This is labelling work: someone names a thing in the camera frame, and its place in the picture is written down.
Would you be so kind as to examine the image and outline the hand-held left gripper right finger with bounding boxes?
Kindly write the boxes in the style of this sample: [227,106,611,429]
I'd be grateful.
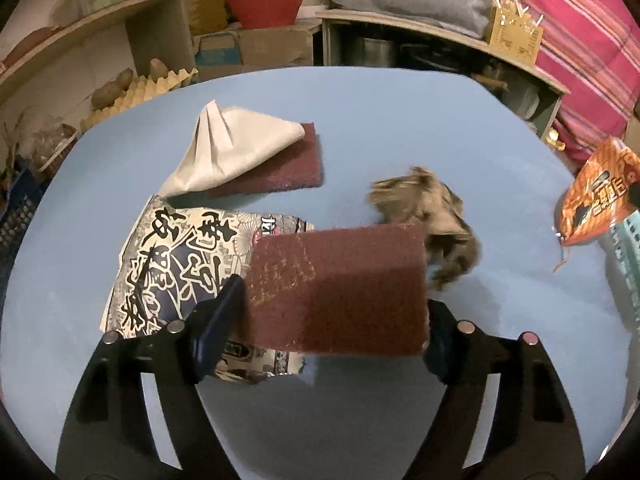
[405,299,588,480]

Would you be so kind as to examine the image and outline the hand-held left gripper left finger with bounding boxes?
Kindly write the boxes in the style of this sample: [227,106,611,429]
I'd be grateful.
[55,274,246,480]

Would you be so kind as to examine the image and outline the maroon scouring pad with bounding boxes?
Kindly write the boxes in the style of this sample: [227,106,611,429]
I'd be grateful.
[207,121,325,199]
[242,223,431,357]

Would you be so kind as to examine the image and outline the light blue plastic basket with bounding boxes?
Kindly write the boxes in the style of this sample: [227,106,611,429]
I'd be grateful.
[597,207,640,321]

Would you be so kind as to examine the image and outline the orange snack bag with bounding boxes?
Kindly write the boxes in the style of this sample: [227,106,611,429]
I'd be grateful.
[552,137,640,273]

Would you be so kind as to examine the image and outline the black and white snack bag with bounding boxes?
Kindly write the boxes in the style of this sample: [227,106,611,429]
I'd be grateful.
[100,195,316,385]

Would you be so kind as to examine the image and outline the brown crumpled rag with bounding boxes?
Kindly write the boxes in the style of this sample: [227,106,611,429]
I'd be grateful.
[368,165,482,292]

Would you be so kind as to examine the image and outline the white folded cloth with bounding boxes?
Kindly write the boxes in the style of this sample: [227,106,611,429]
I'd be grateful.
[157,100,306,198]

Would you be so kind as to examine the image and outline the dark blue plastic crate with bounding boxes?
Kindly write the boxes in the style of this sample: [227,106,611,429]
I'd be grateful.
[0,155,48,291]

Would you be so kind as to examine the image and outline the yellow egg tray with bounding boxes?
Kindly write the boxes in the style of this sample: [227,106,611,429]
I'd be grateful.
[80,66,198,133]

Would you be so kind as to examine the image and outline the large potato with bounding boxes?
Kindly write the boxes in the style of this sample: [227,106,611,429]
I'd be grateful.
[91,68,135,107]

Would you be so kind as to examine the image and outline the white bowl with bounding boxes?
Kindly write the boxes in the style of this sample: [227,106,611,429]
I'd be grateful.
[505,77,541,118]

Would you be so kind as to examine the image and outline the cardboard box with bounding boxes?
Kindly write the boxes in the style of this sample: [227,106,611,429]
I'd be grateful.
[192,22,321,68]

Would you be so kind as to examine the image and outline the black pan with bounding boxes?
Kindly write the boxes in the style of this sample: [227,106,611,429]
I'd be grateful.
[400,42,463,73]

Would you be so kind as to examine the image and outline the small steel pot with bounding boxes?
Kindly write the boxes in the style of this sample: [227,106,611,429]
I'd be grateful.
[357,37,396,67]

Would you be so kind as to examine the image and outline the low wooden cabinet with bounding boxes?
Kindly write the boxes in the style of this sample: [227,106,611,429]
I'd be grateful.
[316,8,571,136]

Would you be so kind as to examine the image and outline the yellow stick holder box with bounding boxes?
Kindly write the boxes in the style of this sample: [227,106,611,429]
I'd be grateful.
[484,0,544,65]

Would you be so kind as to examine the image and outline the red scalloped basket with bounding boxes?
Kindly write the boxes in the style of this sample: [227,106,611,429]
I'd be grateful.
[225,0,310,30]

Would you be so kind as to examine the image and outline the wooden shelf unit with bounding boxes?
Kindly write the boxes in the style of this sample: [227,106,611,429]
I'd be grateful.
[0,0,196,111]

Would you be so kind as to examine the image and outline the sweet potatoes in red net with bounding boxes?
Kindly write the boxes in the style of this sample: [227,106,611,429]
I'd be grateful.
[0,25,61,68]

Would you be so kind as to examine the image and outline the pink striped cloth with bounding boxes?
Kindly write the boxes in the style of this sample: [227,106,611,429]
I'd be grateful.
[492,0,640,163]

